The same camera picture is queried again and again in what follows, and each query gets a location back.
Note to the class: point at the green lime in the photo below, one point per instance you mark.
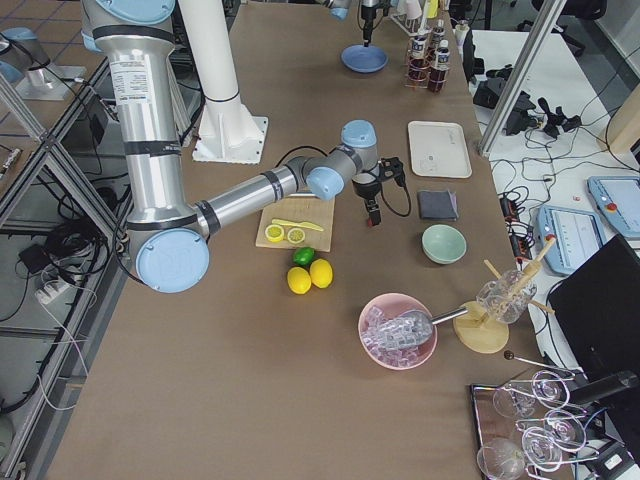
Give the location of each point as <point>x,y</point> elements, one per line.
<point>304,256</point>

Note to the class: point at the wine glass rack tray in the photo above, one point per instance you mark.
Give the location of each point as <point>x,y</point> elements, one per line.
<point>529,428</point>

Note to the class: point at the lemon half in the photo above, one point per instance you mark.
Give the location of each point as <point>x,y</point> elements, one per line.
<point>274,233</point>
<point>295,235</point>

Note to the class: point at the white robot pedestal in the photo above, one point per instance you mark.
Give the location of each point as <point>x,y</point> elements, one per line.
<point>227,132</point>

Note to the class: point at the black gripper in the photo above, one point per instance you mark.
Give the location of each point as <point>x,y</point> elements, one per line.
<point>368,15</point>
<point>366,189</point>

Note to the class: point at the yellow plastic knife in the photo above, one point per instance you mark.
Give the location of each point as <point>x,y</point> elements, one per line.
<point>302,224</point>

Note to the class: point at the yellow lemon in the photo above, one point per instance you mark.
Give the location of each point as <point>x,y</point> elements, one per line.
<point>298,280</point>
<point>321,273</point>

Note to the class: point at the lemon half right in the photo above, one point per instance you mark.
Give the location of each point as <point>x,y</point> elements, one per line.
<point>295,235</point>

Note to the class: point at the grey folded cloth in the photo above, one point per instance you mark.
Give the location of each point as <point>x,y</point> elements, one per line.
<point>437,205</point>

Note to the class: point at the green ceramic bowl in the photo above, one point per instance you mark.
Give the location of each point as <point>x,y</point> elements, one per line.
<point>443,244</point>

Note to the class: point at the pink bowl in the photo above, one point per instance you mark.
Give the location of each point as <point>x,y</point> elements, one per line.
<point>377,330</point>

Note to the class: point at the wooden cutting board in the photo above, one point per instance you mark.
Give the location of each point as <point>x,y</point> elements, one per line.
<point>300,208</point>

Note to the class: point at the blue plate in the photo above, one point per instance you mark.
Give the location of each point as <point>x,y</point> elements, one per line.
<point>364,59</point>

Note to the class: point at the blue teach pendant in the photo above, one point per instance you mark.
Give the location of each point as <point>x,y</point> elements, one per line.
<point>579,235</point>
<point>616,197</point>

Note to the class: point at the dark juice bottle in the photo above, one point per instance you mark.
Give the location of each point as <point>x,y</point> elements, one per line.
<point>440,67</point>
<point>438,34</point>
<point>417,66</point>

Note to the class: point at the copper wire bottle rack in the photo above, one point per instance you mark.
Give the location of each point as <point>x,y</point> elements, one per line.
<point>427,63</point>

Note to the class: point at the metal ice scoop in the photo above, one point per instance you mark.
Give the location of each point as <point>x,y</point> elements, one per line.
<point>418,327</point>

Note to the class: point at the cream rectangular tray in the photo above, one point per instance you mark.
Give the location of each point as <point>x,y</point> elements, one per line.
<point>439,150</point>

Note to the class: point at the black monitor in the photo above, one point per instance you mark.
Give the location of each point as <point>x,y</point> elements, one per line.
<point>597,309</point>

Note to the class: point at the wooden mug tree stand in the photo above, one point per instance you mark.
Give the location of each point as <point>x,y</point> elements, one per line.
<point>478,330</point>

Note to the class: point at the lemon half left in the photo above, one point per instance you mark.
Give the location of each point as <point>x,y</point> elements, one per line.
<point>274,233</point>

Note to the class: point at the aluminium frame post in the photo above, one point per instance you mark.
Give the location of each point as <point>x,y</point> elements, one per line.
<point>542,26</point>

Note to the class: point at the glass mug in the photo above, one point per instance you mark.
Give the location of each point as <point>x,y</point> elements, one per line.
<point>503,300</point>

